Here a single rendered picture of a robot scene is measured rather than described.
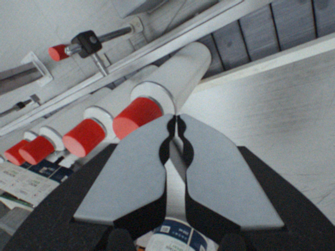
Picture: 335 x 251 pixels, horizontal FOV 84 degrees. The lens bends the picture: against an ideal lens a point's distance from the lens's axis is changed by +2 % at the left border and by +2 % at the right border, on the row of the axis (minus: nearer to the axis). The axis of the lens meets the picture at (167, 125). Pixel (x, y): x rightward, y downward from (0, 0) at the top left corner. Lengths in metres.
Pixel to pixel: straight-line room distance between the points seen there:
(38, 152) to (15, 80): 0.33
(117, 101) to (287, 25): 0.24
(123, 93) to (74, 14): 0.28
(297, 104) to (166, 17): 0.28
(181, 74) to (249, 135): 0.27
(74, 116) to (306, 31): 0.37
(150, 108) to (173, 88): 0.04
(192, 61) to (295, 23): 0.14
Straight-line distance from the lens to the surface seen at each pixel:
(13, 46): 0.74
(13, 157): 0.41
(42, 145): 0.35
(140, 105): 0.16
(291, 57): 0.28
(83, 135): 0.22
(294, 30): 0.31
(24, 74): 0.67
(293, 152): 0.47
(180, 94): 0.19
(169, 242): 0.70
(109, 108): 0.24
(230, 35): 0.31
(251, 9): 0.22
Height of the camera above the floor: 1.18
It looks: 46 degrees down
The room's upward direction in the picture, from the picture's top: 146 degrees counter-clockwise
